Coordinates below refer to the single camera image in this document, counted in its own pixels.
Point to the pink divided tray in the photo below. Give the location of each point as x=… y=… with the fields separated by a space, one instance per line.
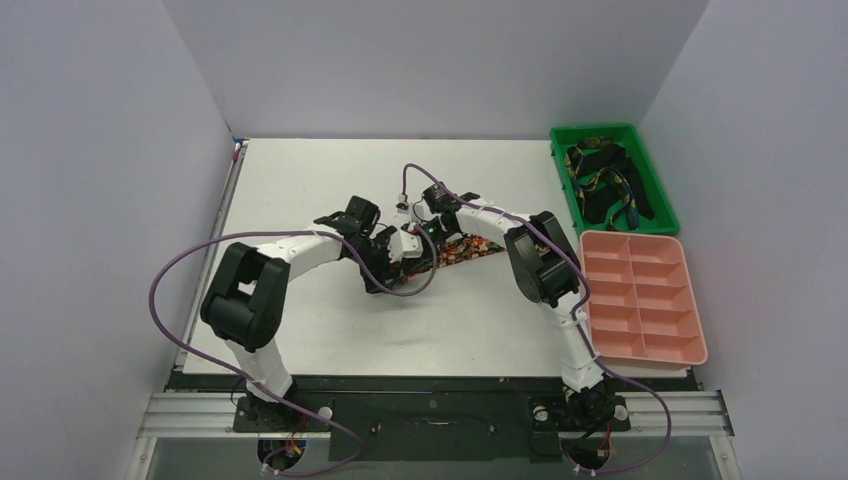
x=642 y=307

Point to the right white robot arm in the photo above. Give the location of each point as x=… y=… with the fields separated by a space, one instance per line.
x=547 y=273

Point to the green plastic bin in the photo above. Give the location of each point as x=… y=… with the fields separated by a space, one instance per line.
x=626 y=135

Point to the colourful faces patterned tie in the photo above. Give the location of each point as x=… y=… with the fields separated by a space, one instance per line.
x=464 y=252

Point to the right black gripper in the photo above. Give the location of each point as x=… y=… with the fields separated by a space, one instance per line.
x=419 y=257

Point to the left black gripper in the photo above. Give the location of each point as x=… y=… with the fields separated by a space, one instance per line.
x=376 y=273

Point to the black yellow patterned tie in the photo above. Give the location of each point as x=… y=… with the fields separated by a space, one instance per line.
x=608 y=187

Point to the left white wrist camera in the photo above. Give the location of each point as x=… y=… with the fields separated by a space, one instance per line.
x=404 y=245

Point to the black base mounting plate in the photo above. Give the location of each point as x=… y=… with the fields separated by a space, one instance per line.
x=436 y=418

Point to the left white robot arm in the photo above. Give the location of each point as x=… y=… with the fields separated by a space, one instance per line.
x=245 y=301

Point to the aluminium rail frame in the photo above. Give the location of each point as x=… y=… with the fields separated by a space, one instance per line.
x=212 y=415

